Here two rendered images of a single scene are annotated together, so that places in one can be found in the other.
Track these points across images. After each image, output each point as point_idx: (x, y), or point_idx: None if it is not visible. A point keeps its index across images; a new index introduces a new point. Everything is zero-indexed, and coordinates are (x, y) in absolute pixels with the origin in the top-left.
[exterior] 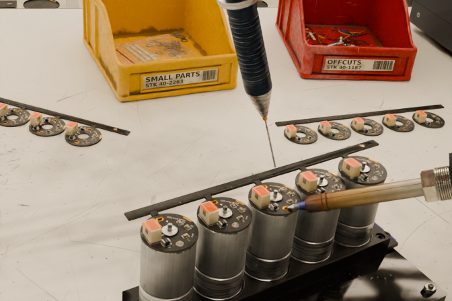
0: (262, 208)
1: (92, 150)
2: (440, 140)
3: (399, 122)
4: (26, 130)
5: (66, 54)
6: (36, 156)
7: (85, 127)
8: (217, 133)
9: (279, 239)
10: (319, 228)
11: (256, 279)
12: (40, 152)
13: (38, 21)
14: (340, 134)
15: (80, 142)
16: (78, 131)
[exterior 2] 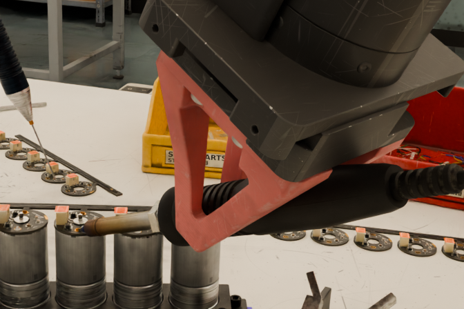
0: (57, 225)
1: (74, 200)
2: (452, 272)
3: (420, 246)
4: (39, 175)
5: (140, 131)
6: (25, 194)
7: (88, 183)
8: None
9: (70, 262)
10: (125, 267)
11: (59, 305)
12: (31, 192)
13: (146, 104)
14: (331, 239)
15: (70, 192)
16: (78, 184)
